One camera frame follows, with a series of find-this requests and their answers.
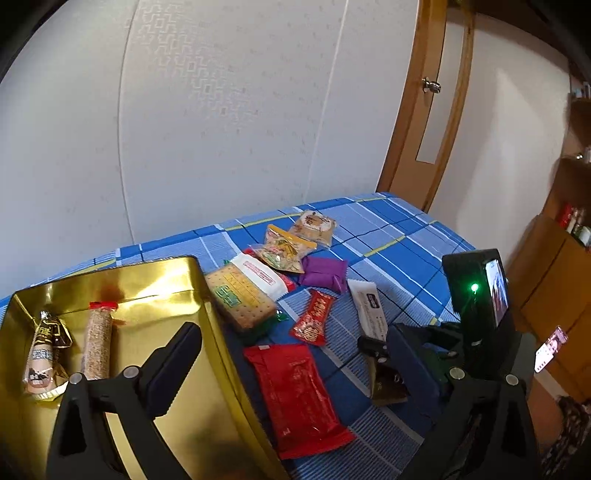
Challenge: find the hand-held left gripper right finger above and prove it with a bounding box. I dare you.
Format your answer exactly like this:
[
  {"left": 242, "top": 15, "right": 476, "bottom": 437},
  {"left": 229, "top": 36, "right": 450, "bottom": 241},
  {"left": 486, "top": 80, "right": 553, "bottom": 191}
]
[{"left": 388, "top": 323, "right": 540, "bottom": 480}]

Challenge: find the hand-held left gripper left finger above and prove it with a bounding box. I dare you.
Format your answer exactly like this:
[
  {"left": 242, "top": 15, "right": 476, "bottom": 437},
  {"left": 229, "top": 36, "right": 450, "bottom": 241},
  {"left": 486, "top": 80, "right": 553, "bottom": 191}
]
[{"left": 45, "top": 322, "right": 204, "bottom": 480}]

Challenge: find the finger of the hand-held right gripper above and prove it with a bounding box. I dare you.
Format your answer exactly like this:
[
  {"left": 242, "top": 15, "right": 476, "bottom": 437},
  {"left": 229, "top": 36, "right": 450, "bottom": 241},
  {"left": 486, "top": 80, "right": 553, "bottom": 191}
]
[{"left": 357, "top": 335, "right": 394, "bottom": 366}]

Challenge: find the dark gold snack packet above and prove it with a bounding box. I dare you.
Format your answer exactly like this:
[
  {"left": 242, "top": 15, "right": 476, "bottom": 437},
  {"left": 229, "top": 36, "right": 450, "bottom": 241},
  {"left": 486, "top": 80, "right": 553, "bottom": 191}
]
[{"left": 368, "top": 357, "right": 410, "bottom": 408}]

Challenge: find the white bar packet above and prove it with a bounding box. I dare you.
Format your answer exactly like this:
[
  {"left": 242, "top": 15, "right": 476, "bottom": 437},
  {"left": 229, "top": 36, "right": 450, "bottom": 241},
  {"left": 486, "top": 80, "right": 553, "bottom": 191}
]
[{"left": 346, "top": 279, "right": 389, "bottom": 343}]

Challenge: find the small red candy packet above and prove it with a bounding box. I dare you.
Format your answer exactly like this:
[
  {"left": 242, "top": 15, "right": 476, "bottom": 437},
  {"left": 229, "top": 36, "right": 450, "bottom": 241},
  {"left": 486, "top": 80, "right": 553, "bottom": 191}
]
[{"left": 289, "top": 289, "right": 336, "bottom": 345}]

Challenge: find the gold tin box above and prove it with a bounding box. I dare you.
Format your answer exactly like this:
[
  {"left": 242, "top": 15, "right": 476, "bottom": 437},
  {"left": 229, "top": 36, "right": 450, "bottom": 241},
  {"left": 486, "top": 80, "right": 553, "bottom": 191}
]
[{"left": 0, "top": 255, "right": 289, "bottom": 480}]

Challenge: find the green-edged cracker packet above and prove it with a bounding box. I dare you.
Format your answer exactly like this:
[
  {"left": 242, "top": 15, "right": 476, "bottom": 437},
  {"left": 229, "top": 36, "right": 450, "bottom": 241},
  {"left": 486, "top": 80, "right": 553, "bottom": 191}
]
[{"left": 204, "top": 261, "right": 289, "bottom": 342}]

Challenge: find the purple snack packet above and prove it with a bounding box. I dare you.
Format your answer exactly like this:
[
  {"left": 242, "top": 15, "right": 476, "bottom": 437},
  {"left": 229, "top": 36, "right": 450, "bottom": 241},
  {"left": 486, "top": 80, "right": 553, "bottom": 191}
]
[{"left": 299, "top": 256, "right": 348, "bottom": 295}]

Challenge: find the large red snack packet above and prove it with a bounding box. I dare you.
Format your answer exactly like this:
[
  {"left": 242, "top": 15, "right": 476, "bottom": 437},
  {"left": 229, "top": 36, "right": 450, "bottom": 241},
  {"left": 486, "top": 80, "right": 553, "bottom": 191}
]
[{"left": 243, "top": 343, "right": 357, "bottom": 461}]

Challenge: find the white packet with red label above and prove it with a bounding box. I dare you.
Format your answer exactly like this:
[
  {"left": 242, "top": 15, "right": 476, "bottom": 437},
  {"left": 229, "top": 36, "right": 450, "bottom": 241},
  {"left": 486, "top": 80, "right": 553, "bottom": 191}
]
[{"left": 230, "top": 251, "right": 297, "bottom": 301}]

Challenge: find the grain bar with red ends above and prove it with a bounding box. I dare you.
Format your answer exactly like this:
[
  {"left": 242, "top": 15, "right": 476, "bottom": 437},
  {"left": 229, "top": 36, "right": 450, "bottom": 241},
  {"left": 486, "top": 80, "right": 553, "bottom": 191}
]
[{"left": 80, "top": 301, "right": 118, "bottom": 381}]

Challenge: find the wooden shelf cabinet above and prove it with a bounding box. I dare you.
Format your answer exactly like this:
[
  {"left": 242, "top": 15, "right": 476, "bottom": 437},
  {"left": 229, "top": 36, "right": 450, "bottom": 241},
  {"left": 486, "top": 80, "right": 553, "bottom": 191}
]
[{"left": 508, "top": 60, "right": 591, "bottom": 402}]

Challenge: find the smartphone with lit screen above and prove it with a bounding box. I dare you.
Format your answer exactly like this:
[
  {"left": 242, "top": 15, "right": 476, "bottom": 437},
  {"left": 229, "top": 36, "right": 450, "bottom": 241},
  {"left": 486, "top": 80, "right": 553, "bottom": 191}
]
[{"left": 534, "top": 325, "right": 568, "bottom": 374}]

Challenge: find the brown sesame snack packet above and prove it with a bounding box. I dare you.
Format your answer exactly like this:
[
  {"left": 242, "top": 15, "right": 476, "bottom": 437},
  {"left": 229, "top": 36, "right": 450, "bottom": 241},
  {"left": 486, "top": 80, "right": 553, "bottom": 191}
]
[{"left": 23, "top": 310, "right": 74, "bottom": 400}]

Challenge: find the yellow mixed nuts packet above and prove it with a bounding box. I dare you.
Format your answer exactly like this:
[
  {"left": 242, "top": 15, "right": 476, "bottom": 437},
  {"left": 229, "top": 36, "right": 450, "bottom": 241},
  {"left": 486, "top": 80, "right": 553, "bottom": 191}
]
[{"left": 250, "top": 224, "right": 319, "bottom": 274}]

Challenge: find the clear round cookie packet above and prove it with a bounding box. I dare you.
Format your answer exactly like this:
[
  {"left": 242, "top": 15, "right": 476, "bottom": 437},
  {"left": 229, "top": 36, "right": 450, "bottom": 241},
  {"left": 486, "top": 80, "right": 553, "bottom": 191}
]
[{"left": 290, "top": 210, "right": 339, "bottom": 247}]

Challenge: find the person's patterned clothing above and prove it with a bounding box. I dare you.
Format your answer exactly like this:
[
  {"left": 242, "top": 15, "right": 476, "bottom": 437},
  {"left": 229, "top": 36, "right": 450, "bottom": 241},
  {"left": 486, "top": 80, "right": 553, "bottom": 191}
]
[{"left": 539, "top": 394, "right": 591, "bottom": 480}]

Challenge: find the wooden door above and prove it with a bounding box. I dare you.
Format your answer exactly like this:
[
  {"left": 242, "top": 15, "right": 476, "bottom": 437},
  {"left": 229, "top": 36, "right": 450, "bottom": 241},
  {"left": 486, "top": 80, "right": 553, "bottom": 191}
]
[{"left": 376, "top": 0, "right": 476, "bottom": 213}]

